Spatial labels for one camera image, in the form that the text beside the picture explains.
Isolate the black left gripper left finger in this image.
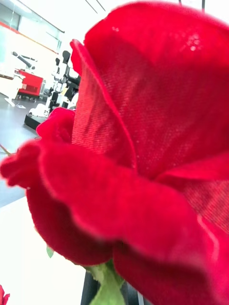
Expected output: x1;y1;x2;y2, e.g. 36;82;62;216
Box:
80;271;100;305

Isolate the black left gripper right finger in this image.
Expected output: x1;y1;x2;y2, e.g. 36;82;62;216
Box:
120;281;144;305

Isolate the red rose with green stem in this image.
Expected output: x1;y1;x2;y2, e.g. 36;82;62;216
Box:
0;1;229;305
0;285;10;305

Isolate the white and black robot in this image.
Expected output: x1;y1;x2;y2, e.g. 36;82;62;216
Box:
24;50;81;131

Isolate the red cabinet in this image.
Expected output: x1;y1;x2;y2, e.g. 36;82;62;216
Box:
16;68;44;99

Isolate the white desk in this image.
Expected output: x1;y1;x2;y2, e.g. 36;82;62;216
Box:
0;71;26;107

